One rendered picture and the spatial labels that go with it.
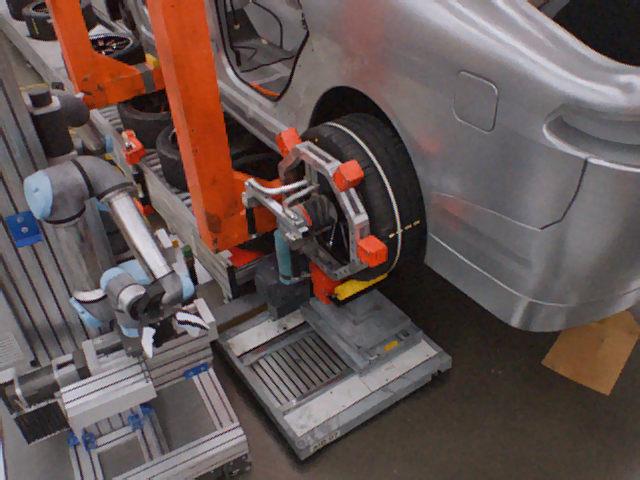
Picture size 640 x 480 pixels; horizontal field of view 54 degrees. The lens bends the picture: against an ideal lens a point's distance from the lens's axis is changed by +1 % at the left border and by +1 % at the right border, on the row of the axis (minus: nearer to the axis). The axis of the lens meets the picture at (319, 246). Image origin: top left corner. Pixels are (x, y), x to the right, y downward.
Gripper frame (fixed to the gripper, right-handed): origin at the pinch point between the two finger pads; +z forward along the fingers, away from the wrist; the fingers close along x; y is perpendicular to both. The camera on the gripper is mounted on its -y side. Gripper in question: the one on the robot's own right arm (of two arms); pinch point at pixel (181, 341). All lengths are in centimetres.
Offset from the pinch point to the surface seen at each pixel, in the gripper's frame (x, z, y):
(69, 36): -99, -295, 10
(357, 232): -90, -31, 20
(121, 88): -126, -292, 47
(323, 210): -81, -40, 12
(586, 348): -196, 24, 97
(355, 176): -90, -35, -1
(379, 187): -99, -31, 4
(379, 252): -92, -21, 24
